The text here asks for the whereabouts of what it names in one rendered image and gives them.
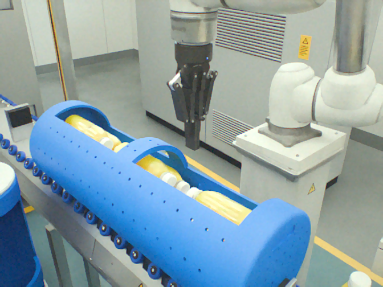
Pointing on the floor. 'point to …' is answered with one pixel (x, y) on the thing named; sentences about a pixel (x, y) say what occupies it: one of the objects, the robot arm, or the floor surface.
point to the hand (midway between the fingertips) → (192, 134)
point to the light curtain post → (62, 49)
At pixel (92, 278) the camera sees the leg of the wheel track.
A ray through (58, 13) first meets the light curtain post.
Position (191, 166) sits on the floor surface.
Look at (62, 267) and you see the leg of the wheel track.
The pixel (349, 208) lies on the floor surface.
